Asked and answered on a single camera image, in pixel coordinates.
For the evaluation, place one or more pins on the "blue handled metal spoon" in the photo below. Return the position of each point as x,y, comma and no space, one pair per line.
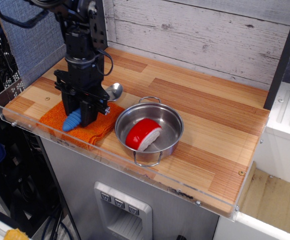
71,122

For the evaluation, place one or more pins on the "silver toy dishwasher cabinet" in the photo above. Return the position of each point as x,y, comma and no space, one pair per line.
108,204

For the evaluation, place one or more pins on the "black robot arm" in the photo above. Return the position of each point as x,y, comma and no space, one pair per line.
83,28

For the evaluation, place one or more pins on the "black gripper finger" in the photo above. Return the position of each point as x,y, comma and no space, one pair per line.
89,113
70,103

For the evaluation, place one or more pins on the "orange woven cloth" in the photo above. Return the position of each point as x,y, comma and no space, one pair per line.
80,136

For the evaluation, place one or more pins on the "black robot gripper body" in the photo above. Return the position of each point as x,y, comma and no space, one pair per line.
81,74

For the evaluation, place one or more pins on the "white toy sink unit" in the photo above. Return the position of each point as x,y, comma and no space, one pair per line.
264,207

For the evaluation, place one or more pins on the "clear acrylic table guard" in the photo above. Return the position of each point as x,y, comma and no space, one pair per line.
223,121

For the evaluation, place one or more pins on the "small steel pot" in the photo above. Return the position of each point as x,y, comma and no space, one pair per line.
168,118

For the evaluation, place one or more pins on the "black vertical post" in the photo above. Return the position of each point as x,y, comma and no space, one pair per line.
279,74

